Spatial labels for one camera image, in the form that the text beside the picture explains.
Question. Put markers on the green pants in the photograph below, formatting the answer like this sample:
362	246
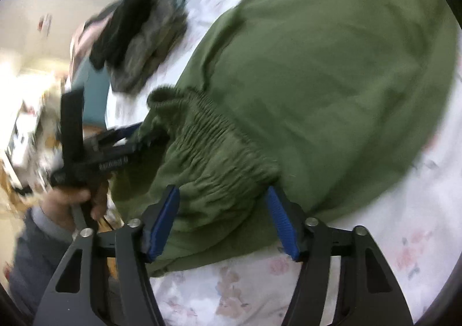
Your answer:
306	76

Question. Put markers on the person's left forearm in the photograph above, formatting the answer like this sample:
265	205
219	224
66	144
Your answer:
32	250

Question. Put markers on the black folded pants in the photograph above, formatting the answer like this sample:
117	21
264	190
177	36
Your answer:
122	19

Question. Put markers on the pink clothing pile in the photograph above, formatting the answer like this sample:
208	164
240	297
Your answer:
81	40

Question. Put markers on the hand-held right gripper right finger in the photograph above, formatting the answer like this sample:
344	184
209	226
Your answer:
281	225

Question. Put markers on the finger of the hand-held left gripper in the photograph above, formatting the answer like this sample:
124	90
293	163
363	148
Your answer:
144	144
122	131

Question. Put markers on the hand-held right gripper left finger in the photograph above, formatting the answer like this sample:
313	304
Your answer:
164	221

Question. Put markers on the camouflage folded pants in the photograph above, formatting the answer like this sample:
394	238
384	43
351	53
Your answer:
148	48

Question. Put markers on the small wall shelf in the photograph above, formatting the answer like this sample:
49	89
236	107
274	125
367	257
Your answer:
45	22

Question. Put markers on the person's left hand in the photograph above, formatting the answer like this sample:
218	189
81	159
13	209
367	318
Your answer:
61	206

